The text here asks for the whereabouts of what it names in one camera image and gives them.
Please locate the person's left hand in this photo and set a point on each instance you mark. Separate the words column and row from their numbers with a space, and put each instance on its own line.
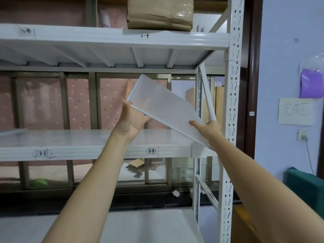
column 131, row 121

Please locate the person's right hand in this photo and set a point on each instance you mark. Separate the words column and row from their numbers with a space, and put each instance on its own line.
column 211, row 130

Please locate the white metal shelving rack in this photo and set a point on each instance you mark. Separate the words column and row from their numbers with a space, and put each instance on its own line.
column 76, row 139

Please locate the person's left forearm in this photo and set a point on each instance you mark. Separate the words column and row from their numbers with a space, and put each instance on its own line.
column 88, row 194

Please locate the person's right forearm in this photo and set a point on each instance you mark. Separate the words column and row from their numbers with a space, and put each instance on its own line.
column 253, row 179

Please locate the light wooden wardrobe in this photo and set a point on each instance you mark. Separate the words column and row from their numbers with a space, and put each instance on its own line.
column 219, row 106

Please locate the flat cardboard pieces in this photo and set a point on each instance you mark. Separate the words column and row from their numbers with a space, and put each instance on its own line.
column 138, row 163

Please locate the pink dotted curtain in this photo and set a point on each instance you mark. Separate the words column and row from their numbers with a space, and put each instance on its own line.
column 78, row 103

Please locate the crumpled white tissue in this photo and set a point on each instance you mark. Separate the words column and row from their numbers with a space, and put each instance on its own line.
column 176, row 193

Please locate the white paper sign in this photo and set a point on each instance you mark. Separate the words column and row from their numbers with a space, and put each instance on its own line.
column 296, row 111

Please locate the teal green bag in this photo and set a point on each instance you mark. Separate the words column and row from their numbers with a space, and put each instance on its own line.
column 303, row 192

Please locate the purple paper sheet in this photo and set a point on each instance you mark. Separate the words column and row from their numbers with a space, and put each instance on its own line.
column 312, row 83

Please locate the small green object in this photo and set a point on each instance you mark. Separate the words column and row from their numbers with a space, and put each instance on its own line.
column 38, row 183

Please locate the brown paper wrapped package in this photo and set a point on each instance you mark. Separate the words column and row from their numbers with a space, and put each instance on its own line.
column 159, row 12

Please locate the metal window frame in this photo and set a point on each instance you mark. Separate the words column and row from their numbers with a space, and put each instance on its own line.
column 92, row 98

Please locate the white wall socket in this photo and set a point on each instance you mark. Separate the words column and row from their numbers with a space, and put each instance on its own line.
column 302, row 135

